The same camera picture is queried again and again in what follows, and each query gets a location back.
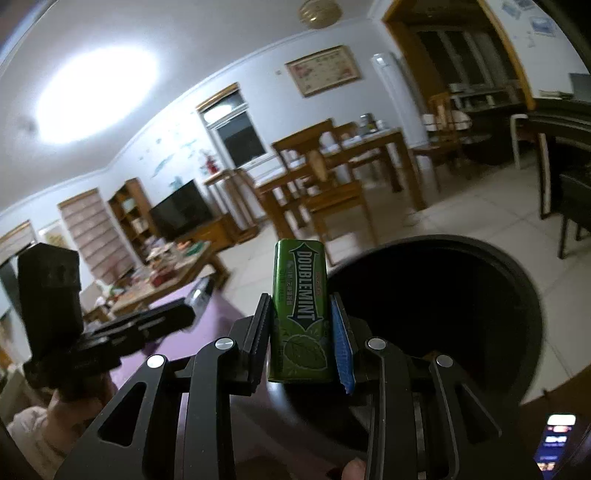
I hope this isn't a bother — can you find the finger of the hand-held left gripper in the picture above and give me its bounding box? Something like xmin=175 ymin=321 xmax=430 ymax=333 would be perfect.
xmin=85 ymin=302 xmax=197 ymax=356

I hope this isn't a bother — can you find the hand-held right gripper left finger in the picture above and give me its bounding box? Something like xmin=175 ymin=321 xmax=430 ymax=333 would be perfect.
xmin=54 ymin=292 xmax=273 ymax=480

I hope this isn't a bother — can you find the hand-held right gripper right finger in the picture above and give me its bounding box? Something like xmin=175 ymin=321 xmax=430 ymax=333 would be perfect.
xmin=329 ymin=292 xmax=543 ymax=480

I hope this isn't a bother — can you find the green gum tin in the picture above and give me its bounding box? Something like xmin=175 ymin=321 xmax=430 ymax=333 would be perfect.
xmin=268 ymin=239 xmax=335 ymax=384

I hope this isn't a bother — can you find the black round trash bin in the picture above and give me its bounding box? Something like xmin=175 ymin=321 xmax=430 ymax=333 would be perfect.
xmin=263 ymin=234 xmax=542 ymax=439

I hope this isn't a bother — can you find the person's left forearm pink sleeve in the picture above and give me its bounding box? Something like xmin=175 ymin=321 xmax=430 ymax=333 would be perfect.
xmin=7 ymin=406 xmax=70 ymax=480

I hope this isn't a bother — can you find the person's left hand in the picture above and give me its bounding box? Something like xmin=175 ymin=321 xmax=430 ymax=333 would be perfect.
xmin=48 ymin=378 xmax=116 ymax=444

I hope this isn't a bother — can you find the person's right hand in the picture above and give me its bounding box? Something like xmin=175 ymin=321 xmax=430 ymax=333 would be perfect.
xmin=342 ymin=457 xmax=368 ymax=480

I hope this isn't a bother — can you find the silver foil packet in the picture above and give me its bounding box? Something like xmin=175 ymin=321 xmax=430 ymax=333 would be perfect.
xmin=189 ymin=277 xmax=215 ymax=310

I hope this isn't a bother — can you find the cluttered wooden coffee table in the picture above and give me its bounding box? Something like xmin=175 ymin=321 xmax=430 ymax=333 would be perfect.
xmin=99 ymin=240 xmax=232 ymax=315

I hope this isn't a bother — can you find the beige slatted window blind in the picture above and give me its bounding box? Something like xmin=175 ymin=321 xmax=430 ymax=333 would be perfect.
xmin=58 ymin=188 xmax=134 ymax=284

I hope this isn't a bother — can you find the wooden television cabinet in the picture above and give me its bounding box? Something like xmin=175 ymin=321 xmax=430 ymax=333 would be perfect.
xmin=185 ymin=217 xmax=236 ymax=252

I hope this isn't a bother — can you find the flat screen television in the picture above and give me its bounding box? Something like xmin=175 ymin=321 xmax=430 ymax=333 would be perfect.
xmin=148 ymin=179 xmax=214 ymax=241

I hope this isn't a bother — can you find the wooden bookshelf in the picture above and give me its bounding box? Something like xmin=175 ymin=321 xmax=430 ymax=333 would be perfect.
xmin=108 ymin=178 xmax=155 ymax=252

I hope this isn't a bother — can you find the wooden dining chair oval back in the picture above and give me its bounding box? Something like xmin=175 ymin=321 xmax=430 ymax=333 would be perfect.
xmin=271 ymin=119 xmax=379 ymax=247

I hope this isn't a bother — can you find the small wooden side table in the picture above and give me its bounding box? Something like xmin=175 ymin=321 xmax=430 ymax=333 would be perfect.
xmin=204 ymin=168 xmax=259 ymax=245

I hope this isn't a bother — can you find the window with roller blind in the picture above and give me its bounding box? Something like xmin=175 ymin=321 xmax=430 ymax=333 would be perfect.
xmin=196 ymin=83 xmax=271 ymax=169

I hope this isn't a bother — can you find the wooden dining table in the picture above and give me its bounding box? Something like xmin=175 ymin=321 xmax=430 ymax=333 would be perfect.
xmin=254 ymin=127 xmax=426 ymax=241

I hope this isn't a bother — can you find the round ceiling light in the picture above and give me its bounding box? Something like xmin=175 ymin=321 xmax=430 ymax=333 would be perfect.
xmin=34 ymin=44 xmax=162 ymax=144

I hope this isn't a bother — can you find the smartphone with lit screen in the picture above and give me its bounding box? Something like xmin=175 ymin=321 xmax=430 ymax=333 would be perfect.
xmin=533 ymin=414 xmax=578 ymax=474

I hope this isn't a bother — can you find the white chair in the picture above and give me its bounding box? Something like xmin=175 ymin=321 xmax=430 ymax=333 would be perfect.
xmin=422 ymin=111 xmax=472 ymax=139

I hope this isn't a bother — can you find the white standing air conditioner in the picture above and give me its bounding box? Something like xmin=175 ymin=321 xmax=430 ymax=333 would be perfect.
xmin=372 ymin=52 xmax=428 ymax=148

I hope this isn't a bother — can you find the wooden dining chair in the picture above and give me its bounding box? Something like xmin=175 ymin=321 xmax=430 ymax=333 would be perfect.
xmin=412 ymin=92 xmax=462 ymax=181

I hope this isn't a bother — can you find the dark desk with shelf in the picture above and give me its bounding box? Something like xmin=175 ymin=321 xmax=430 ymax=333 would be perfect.
xmin=443 ymin=80 xmax=522 ymax=162

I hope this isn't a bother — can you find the white plastic stool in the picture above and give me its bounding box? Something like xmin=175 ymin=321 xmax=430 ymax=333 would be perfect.
xmin=510 ymin=114 xmax=539 ymax=169

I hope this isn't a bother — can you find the dark piano bench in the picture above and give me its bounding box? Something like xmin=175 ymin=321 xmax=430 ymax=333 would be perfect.
xmin=557 ymin=166 xmax=591 ymax=259

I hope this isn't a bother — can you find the dark upright piano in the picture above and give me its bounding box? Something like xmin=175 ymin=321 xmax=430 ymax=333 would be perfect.
xmin=526 ymin=74 xmax=591 ymax=220

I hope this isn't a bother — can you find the gold pendant lamp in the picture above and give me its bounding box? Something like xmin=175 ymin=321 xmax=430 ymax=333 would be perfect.
xmin=298 ymin=0 xmax=342 ymax=24

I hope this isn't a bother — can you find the framed wall picture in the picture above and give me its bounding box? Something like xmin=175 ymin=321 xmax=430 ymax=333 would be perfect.
xmin=285 ymin=45 xmax=362 ymax=97

